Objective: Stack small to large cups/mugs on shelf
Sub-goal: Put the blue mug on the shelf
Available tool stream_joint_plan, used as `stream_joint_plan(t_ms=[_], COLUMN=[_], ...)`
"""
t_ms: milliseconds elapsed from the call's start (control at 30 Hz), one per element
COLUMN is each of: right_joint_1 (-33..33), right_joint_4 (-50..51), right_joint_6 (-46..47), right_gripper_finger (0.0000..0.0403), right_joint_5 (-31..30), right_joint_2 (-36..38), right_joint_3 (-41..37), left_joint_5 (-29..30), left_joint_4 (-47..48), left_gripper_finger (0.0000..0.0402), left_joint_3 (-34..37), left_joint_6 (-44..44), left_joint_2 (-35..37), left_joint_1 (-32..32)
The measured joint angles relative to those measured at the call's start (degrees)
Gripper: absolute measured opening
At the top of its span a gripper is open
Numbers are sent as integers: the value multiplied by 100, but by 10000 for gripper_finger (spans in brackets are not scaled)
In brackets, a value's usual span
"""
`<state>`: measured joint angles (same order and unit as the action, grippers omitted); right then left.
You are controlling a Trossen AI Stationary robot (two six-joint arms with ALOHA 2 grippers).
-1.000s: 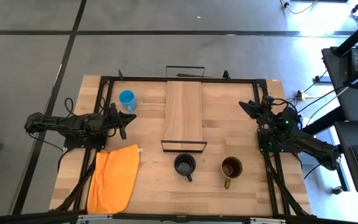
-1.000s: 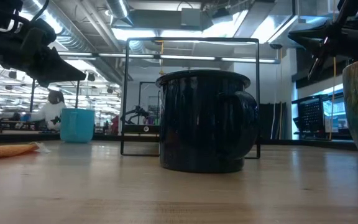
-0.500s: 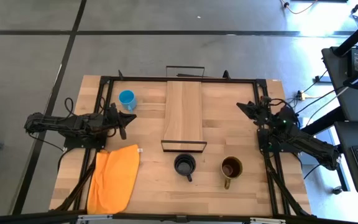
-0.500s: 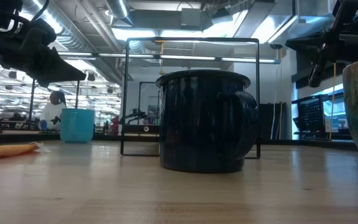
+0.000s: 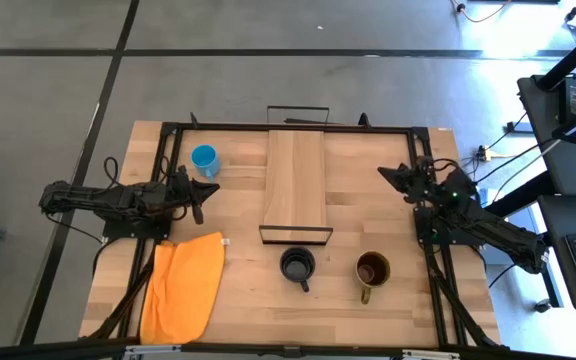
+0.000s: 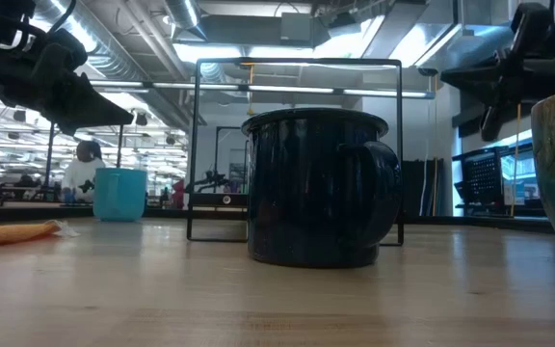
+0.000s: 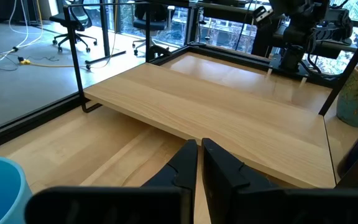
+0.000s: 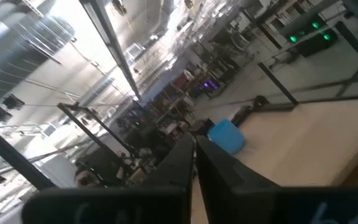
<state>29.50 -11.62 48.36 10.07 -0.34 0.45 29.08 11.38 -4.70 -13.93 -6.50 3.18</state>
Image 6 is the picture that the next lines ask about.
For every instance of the black leaning panels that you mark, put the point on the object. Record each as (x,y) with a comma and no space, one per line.
(419,188)

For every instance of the lit display screen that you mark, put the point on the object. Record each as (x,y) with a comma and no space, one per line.
(528,173)

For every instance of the orange cloth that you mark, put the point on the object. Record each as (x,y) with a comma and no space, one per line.
(3,233)

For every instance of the black enamel mug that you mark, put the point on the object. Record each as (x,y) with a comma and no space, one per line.
(306,193)

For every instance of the black pegboard rack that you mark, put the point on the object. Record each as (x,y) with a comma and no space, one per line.
(482,176)

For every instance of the teal cup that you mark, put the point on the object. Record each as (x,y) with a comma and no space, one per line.
(119,195)

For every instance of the black far workbench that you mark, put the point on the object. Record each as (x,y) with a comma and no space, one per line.
(41,212)

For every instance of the grey ceiling junction box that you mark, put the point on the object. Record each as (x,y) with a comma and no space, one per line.
(296,26)

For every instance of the white crumpled scrap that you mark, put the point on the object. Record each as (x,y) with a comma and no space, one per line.
(65,230)

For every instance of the long ceiling light strip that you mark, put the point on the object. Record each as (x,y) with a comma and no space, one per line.
(287,89)

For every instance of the dark ceiling dome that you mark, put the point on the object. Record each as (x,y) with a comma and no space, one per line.
(427,72)

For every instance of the person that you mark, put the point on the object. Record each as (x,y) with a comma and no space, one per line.
(82,176)

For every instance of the black background frame rig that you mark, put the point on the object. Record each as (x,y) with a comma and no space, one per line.
(49,154)
(216,154)

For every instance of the red background object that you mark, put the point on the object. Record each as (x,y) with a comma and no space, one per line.
(179,195)

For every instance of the black ceiling spotlight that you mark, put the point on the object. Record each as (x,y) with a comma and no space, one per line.
(141,119)

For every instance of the small spiral air duct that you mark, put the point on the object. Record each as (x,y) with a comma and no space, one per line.
(183,14)

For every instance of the large spiral air duct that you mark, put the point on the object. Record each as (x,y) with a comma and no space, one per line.
(113,62)

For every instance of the black background robot arm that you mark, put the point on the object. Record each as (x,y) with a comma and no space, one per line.
(212,180)

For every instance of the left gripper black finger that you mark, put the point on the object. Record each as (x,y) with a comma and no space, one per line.
(89,108)

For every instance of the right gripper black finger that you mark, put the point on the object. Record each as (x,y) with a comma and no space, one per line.
(480,79)

